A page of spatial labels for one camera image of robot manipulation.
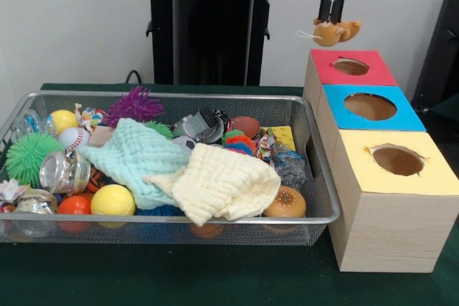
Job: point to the dark green table cloth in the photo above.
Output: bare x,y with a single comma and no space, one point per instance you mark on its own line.
446,116
215,277

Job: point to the clear plastic jar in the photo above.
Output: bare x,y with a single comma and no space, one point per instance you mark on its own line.
62,173

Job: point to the purple spiky ball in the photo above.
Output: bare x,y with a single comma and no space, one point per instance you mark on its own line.
136,105

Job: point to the white baseball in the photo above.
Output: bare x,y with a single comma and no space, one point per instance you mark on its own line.
73,137

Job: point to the large yellow ball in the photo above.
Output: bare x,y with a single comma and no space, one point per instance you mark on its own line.
113,200

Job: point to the wooden box with three holes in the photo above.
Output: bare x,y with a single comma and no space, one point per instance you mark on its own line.
387,234

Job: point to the mint green cloth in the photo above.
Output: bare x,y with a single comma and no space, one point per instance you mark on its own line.
129,155

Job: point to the black upright panel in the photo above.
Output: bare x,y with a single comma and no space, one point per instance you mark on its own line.
441,51

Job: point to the toy burger bun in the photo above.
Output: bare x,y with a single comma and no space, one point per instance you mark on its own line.
287,202

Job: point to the cream cloth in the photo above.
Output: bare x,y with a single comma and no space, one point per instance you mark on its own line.
222,184

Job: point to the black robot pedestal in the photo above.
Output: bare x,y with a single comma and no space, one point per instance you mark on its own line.
211,51

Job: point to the orange ball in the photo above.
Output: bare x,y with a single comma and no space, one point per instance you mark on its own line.
73,205

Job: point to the yellow toy cheese wedge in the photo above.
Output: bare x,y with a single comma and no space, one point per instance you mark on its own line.
285,137

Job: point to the brown plush bear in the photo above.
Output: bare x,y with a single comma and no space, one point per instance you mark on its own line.
328,33

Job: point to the large green spiky ball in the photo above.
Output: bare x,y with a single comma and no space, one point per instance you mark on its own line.
30,159

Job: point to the silver mesh bin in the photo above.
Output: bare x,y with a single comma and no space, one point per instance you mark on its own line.
251,234

